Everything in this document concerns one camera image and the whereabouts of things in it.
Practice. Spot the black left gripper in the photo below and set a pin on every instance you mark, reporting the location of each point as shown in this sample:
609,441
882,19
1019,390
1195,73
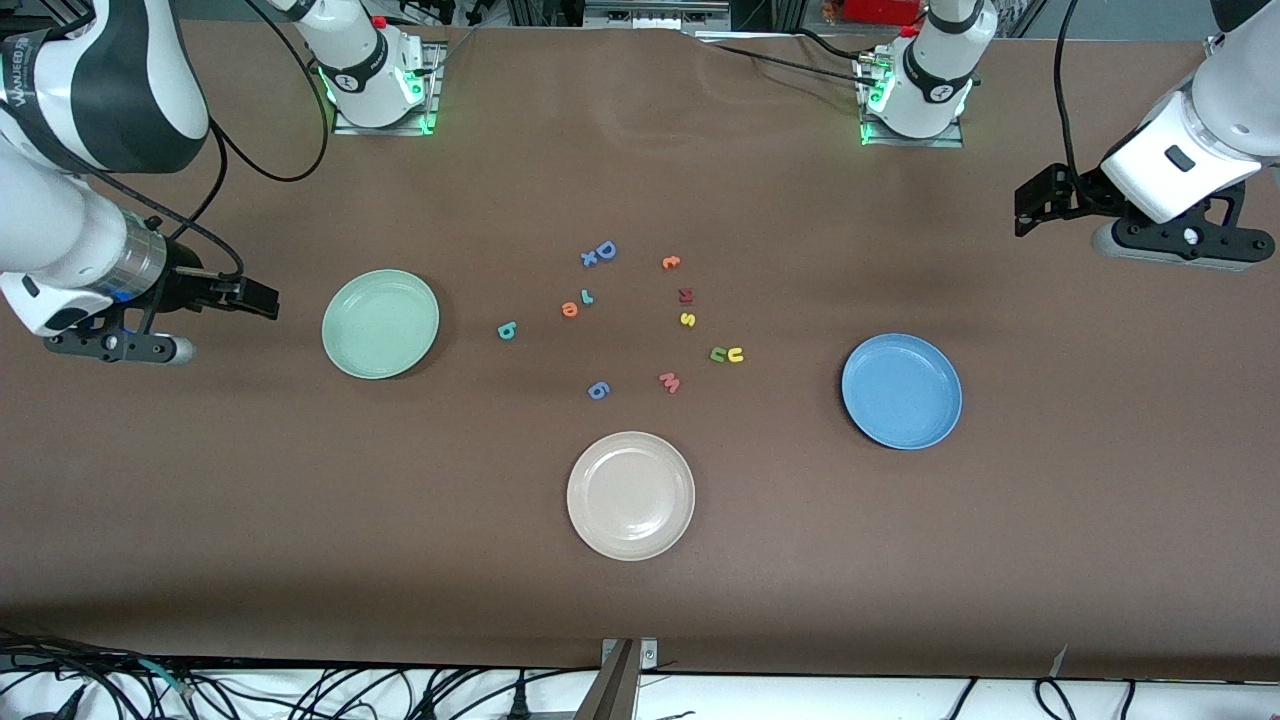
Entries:
1083,189

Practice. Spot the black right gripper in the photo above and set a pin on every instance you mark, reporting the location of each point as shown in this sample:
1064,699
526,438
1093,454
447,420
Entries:
186,287

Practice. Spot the teal foam letter b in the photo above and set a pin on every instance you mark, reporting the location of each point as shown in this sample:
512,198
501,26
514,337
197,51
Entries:
507,331

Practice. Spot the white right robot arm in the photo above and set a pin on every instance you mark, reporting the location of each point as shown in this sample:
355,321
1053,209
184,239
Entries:
100,80

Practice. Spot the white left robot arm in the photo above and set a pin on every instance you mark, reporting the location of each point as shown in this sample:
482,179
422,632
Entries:
1240,100

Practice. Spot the pale green plate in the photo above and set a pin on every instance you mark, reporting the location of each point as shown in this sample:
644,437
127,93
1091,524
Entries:
380,325

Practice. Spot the blue plate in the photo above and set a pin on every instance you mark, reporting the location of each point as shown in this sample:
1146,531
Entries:
902,392

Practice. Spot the red box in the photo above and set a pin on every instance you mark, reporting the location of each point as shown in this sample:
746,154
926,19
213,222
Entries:
880,10

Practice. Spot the blue foam digit 6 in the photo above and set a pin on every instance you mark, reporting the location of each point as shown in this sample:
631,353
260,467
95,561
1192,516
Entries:
598,390

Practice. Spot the blue foam letter D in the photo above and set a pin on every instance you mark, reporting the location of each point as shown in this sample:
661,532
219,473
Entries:
612,251

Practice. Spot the pink foam letter w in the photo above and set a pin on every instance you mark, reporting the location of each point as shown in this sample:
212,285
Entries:
670,384

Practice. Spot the beige plate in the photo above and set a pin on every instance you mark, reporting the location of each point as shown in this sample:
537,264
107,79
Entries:
630,496

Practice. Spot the white tape scrap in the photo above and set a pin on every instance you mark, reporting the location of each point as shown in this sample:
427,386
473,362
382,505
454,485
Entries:
1059,660

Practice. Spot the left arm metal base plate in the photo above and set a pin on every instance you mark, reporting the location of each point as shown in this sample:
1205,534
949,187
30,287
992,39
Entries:
955,138

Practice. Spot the aluminium frame rail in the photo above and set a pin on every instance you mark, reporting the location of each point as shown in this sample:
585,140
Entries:
1214,48

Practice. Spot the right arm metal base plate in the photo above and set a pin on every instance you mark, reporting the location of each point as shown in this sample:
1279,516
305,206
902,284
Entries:
434,90

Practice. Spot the grey metal frame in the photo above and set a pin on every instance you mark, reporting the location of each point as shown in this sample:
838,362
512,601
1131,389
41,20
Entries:
650,18

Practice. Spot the grey metal bracket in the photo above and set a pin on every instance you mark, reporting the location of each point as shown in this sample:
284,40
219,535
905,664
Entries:
650,655

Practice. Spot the dark metal post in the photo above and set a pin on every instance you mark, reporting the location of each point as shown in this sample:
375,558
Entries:
610,695

